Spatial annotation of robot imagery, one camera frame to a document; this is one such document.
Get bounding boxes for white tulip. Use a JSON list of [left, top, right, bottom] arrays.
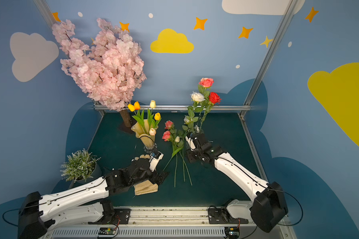
[[162, 135, 183, 170], [148, 100, 156, 129]]

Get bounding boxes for pale pink tulip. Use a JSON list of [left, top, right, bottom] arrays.
[[149, 128, 157, 136]]

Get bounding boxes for red rose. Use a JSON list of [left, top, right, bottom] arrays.
[[199, 92, 221, 129]]

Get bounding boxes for orange yellow tulip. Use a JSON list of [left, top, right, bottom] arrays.
[[127, 101, 147, 133]]

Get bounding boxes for pink rose with stem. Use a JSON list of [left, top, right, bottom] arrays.
[[198, 78, 214, 118]]

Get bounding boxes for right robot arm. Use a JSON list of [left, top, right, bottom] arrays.
[[185, 133, 288, 233]]

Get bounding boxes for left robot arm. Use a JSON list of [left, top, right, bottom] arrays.
[[18, 154, 163, 239]]

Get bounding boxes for cream work glove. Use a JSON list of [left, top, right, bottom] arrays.
[[133, 153, 159, 196]]

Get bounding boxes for clear glass vase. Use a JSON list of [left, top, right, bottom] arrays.
[[193, 125, 204, 134]]

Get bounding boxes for yellow fluted glass vase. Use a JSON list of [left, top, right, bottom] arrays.
[[131, 119, 156, 150]]

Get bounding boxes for small potted green plant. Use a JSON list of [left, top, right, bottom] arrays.
[[60, 149, 101, 182]]

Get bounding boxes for left circuit board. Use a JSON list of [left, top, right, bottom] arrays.
[[98, 227, 117, 238]]

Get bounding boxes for circuit board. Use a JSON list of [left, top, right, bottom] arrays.
[[98, 227, 117, 238], [224, 227, 240, 239]]

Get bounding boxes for right circuit board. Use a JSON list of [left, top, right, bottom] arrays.
[[224, 227, 240, 239]]

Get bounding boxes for pink cherry blossom tree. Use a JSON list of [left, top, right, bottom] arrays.
[[52, 18, 146, 112]]

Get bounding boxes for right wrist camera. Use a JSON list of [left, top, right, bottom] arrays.
[[185, 136, 195, 151]]

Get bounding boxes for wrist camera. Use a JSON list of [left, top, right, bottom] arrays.
[[185, 136, 195, 151], [149, 149, 164, 172]]

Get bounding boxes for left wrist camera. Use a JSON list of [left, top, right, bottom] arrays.
[[149, 149, 164, 172]]

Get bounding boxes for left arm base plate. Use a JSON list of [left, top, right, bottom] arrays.
[[88, 208, 131, 225]]

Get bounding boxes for aluminium back frame rail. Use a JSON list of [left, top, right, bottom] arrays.
[[94, 104, 251, 112]]

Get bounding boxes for front aluminium rail base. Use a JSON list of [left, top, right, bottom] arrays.
[[43, 207, 296, 239]]

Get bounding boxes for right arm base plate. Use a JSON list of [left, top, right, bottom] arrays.
[[207, 207, 238, 225]]

